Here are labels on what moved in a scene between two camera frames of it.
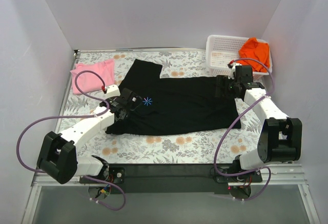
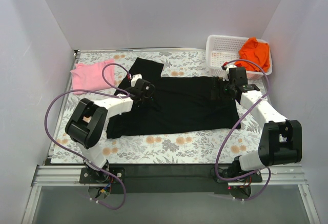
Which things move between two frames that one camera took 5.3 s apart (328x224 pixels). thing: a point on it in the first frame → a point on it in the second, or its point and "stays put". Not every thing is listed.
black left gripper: [132, 98] → [143, 100]
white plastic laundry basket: [221, 50] stays put
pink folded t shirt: [88, 81] stays put
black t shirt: [173, 105] stays put
